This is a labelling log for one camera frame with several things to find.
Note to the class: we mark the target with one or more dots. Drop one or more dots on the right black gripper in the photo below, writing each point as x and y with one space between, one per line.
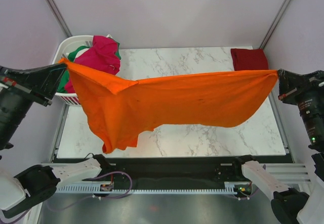
292 83

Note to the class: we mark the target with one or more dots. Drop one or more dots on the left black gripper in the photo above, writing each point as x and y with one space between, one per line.
40 82

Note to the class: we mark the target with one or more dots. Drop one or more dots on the orange t-shirt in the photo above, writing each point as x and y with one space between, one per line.
118 110

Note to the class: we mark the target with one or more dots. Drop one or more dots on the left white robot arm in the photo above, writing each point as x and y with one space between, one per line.
38 183

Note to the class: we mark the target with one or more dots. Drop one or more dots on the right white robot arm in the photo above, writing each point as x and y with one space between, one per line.
288 204

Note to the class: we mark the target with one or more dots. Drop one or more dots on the green t-shirt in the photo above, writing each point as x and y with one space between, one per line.
73 54

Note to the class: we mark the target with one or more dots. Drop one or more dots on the white plastic laundry basket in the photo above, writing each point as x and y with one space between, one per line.
69 45

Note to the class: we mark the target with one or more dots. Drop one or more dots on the folded dark red t-shirt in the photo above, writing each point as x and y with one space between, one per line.
249 59

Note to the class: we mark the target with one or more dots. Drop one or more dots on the magenta t-shirt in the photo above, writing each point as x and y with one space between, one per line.
101 56

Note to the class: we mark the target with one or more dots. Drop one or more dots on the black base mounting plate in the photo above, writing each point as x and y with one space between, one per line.
173 172

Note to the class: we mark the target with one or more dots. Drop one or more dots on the aluminium frame rail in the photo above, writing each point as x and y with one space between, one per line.
289 173

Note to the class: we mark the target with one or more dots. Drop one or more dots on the white slotted cable duct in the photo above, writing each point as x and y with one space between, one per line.
87 187

